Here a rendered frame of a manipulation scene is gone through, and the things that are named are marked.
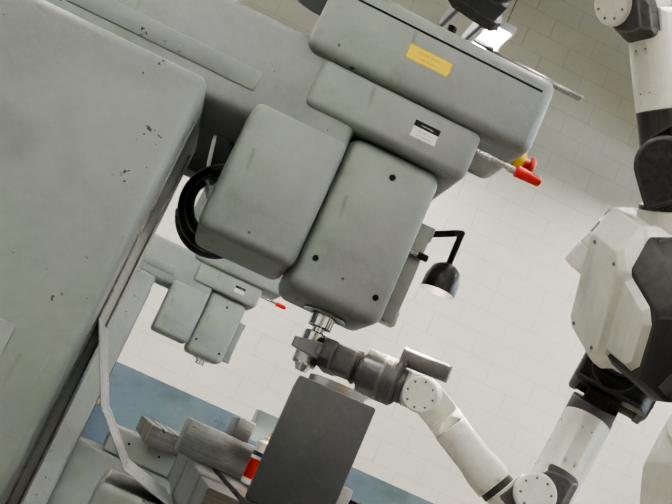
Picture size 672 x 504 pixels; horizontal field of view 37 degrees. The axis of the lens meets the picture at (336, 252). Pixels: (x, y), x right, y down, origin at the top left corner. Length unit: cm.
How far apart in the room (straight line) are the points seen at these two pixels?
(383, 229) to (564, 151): 760
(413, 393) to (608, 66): 817
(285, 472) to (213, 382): 698
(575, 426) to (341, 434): 58
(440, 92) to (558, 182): 743
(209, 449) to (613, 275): 83
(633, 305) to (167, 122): 82
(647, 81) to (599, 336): 43
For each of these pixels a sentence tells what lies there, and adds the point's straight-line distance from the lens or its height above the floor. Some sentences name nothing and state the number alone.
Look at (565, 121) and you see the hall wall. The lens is 949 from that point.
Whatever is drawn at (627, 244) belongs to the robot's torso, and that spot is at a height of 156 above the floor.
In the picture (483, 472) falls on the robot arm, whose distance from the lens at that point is 183.
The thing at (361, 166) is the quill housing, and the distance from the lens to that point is 187.
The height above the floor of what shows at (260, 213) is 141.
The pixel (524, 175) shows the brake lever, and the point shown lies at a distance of 194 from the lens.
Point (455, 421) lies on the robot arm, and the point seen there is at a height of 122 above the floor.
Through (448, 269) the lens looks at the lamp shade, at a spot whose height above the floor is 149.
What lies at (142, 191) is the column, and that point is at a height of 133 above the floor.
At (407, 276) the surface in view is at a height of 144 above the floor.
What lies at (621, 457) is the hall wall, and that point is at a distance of 933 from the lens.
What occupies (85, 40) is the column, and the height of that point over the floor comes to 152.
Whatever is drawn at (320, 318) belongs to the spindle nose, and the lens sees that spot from 189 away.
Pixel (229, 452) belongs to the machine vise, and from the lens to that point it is 198.
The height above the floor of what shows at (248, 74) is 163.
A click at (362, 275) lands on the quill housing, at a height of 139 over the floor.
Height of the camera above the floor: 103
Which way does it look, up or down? 12 degrees up
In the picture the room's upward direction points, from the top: 24 degrees clockwise
